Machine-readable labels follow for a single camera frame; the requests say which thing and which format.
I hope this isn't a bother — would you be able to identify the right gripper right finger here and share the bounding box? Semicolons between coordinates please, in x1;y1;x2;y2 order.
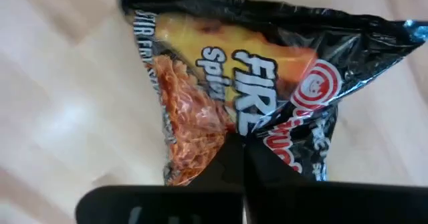
245;138;314;224

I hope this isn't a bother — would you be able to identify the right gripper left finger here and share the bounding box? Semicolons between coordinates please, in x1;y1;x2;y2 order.
187;132;245;224

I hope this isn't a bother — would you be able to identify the black Fire Noodle packet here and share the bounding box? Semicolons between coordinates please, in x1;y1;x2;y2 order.
118;0;428;187

